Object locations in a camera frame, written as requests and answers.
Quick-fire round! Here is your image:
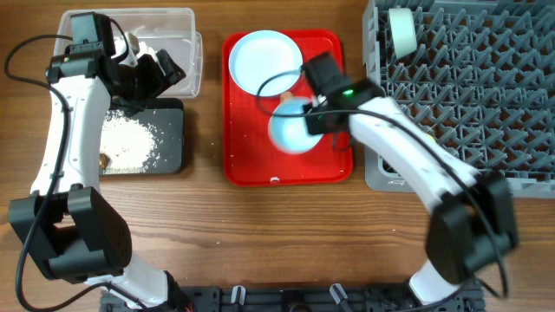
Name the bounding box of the white rice pile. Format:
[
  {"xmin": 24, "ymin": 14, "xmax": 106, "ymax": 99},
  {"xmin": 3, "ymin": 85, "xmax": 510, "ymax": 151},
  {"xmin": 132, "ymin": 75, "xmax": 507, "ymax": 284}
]
[{"xmin": 100, "ymin": 110, "xmax": 163, "ymax": 175}]

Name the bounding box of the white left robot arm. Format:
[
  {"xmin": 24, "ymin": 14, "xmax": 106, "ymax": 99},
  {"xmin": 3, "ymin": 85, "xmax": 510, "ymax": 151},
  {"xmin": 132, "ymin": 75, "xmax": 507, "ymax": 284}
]
[{"xmin": 8, "ymin": 11, "xmax": 194, "ymax": 311}]

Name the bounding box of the clear plastic waste bin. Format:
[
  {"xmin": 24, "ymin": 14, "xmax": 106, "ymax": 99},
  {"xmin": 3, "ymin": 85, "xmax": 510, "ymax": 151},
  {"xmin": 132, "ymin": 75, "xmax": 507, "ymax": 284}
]
[{"xmin": 47, "ymin": 8, "xmax": 202, "ymax": 99}]

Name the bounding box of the mint green bowl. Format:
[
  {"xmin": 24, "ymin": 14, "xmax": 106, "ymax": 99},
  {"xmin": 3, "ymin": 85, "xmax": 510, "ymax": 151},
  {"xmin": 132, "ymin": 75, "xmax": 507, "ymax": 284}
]
[{"xmin": 388, "ymin": 8, "xmax": 418, "ymax": 59}]

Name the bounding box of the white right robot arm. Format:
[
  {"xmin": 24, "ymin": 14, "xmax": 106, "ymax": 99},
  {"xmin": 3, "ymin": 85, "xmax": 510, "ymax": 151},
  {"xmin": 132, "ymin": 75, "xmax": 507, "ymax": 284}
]
[{"xmin": 301, "ymin": 53, "xmax": 519, "ymax": 309}]

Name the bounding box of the light blue plate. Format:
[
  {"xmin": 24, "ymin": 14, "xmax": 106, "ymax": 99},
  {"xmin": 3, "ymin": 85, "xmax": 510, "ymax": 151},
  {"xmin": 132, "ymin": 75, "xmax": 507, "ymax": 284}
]
[{"xmin": 228, "ymin": 30, "xmax": 304, "ymax": 97}]

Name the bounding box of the brown food scrap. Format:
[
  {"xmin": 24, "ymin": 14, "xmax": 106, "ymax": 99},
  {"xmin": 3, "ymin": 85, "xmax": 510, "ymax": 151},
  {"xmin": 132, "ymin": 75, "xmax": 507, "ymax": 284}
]
[{"xmin": 99, "ymin": 153, "xmax": 111, "ymax": 170}]

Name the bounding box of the orange carrot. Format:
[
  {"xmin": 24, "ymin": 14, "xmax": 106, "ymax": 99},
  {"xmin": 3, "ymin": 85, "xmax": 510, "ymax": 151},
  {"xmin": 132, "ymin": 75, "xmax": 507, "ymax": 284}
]
[{"xmin": 280, "ymin": 91, "xmax": 294, "ymax": 103}]

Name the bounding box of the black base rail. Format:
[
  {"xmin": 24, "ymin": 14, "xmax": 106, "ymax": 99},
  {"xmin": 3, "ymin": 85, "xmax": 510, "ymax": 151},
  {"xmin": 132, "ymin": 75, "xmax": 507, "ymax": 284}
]
[{"xmin": 99, "ymin": 282, "xmax": 486, "ymax": 312}]

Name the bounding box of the light blue bowl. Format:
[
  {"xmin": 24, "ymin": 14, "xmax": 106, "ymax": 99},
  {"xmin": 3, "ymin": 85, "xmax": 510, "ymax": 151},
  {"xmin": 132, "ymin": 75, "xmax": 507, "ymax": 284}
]
[{"xmin": 268, "ymin": 97, "xmax": 323, "ymax": 154}]

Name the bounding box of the grey dishwasher rack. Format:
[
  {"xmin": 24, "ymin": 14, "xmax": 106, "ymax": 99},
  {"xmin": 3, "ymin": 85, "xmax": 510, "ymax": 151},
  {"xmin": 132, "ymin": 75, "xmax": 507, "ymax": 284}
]
[{"xmin": 362, "ymin": 1, "xmax": 554, "ymax": 198}]

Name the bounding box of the black waste tray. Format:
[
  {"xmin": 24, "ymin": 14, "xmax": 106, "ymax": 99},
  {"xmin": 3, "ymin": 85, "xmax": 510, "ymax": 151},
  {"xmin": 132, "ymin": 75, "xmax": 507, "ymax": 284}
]
[{"xmin": 98, "ymin": 97, "xmax": 186, "ymax": 176}]

